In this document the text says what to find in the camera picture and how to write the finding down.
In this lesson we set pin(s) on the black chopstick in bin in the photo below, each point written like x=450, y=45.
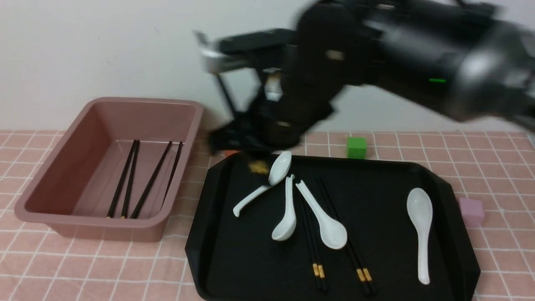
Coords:
x=128, y=193
x=149, y=186
x=122, y=178
x=173, y=170

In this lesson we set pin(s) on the pink cube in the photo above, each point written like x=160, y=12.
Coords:
x=472, y=212

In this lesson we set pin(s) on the white ceramic spoon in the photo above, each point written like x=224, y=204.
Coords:
x=420, y=212
x=287, y=225
x=333, y=233
x=278, y=172

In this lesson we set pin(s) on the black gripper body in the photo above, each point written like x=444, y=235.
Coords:
x=286, y=105

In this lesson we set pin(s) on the orange cube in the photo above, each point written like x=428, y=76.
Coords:
x=230, y=152

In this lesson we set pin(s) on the black plastic tray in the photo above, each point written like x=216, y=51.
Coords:
x=235, y=259

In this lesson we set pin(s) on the pink plastic bin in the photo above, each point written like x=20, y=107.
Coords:
x=71, y=193

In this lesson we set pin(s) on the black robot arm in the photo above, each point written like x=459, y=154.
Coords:
x=459, y=61

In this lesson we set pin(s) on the green cube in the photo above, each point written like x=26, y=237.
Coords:
x=356, y=148

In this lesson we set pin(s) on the pink checkered tablecloth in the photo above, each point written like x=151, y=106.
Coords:
x=496, y=168

